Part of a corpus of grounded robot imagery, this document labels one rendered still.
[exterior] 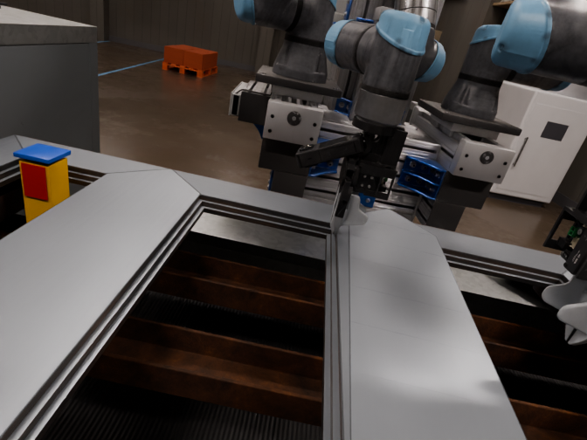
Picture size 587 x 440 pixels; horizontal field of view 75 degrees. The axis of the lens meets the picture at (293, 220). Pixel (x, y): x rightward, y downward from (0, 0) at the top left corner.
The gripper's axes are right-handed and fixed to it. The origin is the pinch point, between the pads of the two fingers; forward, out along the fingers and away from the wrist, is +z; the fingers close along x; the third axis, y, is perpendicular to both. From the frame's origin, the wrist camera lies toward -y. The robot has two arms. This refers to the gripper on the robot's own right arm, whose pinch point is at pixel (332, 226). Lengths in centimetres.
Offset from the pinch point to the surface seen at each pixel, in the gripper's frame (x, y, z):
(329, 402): -35.1, 0.3, 2.6
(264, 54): 913, -152, 41
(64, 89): 34, -71, -5
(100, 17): 878, -526, 39
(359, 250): -5.4, 5.0, 0.7
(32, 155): -6, -51, -3
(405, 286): -13.3, 11.7, 0.7
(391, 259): -5.9, 10.5, 0.7
